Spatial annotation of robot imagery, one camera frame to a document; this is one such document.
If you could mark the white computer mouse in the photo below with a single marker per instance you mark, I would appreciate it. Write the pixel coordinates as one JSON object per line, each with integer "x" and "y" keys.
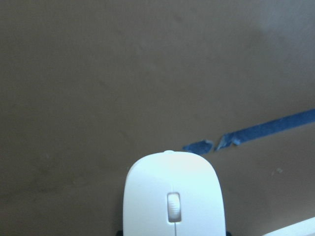
{"x": 173, "y": 193}

